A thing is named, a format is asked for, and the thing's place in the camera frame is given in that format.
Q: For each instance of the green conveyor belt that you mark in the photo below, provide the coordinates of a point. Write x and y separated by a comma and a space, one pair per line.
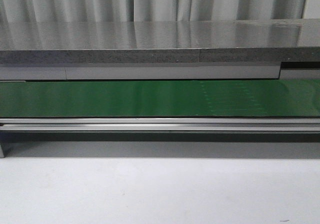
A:
180, 98

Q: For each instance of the grey conveyor back guard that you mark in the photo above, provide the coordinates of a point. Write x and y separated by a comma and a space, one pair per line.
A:
142, 71

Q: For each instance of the grey granite slab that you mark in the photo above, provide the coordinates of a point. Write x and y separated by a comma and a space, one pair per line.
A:
277, 40

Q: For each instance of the grey pleated curtain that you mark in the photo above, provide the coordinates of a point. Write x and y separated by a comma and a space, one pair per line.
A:
147, 10

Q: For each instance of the aluminium conveyor front rail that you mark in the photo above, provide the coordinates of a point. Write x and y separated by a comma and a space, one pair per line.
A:
161, 124

